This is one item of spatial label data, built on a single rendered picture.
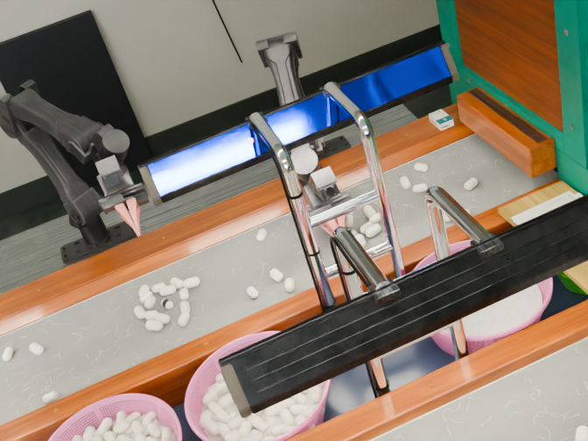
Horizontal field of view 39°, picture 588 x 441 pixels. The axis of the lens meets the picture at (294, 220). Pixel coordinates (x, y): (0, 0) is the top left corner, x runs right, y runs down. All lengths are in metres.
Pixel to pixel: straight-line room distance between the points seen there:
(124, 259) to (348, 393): 0.64
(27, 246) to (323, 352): 1.39
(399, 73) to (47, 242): 1.12
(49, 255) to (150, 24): 1.63
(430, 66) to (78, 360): 0.91
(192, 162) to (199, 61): 2.25
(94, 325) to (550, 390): 0.94
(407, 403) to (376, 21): 2.75
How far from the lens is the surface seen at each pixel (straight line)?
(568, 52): 1.59
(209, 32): 3.71
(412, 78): 1.59
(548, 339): 1.46
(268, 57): 1.85
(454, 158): 1.95
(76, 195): 2.09
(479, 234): 1.11
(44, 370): 1.78
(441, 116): 2.03
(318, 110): 1.54
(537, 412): 1.39
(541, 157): 1.75
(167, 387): 1.62
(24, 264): 2.26
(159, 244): 1.92
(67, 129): 1.89
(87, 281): 1.91
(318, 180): 1.66
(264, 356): 1.05
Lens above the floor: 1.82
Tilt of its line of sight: 35 degrees down
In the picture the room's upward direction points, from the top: 18 degrees counter-clockwise
